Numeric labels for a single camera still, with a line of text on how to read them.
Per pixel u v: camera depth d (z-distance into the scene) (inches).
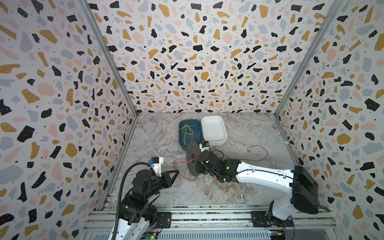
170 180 26.2
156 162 26.0
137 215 20.0
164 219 29.0
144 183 20.9
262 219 29.2
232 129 44.6
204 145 27.6
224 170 22.4
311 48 33.9
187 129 43.2
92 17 28.7
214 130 43.1
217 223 28.8
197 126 44.3
